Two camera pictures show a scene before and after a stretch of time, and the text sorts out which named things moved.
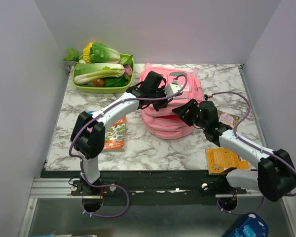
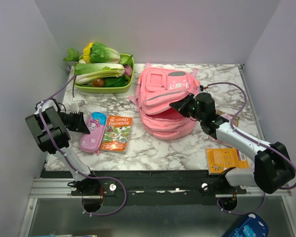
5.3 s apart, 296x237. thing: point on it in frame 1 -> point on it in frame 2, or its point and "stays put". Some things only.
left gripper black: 165,101 -> 79,124
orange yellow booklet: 218,159 stays put
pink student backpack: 163,123 stays put
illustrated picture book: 230,119 stays put
